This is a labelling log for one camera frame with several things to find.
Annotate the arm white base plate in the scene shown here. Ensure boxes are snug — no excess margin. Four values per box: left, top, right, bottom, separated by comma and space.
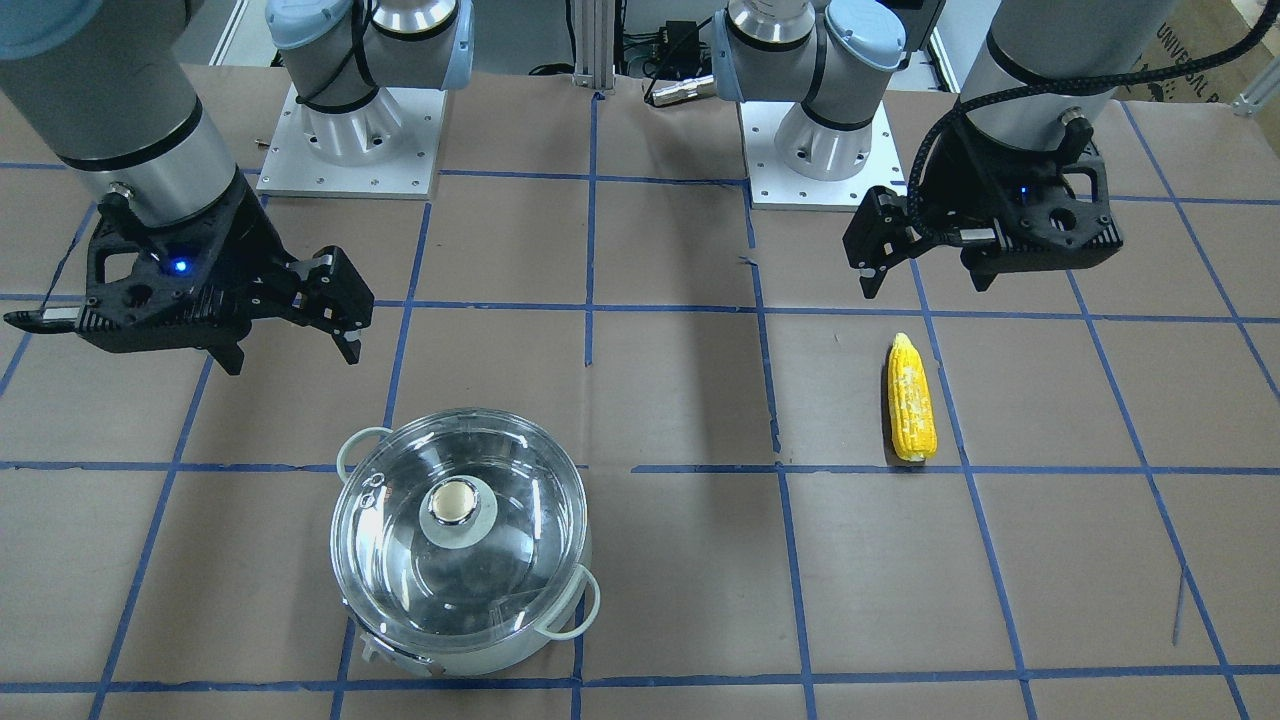
256, 88, 451, 201
739, 102, 906, 211

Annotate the pale green metal pot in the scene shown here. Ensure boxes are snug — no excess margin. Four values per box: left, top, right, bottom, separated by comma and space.
334, 427, 602, 678

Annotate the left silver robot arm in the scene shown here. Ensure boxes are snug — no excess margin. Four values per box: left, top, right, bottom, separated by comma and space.
710, 1, 1174, 299

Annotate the brown paper table cover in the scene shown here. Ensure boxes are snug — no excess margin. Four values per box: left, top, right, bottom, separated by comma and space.
1, 76, 1279, 719

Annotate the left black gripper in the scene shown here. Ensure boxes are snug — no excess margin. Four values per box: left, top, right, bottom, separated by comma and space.
844, 126, 1124, 299

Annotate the glass pot lid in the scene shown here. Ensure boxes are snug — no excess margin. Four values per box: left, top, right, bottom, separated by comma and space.
332, 407, 589, 639

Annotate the silver cylindrical connector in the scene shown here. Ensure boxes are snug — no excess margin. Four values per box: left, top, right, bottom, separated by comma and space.
646, 76, 717, 108

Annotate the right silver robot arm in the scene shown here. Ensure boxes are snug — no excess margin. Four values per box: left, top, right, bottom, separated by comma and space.
3, 1, 475, 375

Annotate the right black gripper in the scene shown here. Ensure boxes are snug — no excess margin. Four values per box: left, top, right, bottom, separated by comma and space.
4, 182, 375, 375

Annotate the yellow corn cob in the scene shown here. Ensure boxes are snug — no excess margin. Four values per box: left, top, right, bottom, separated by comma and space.
886, 332, 938, 462

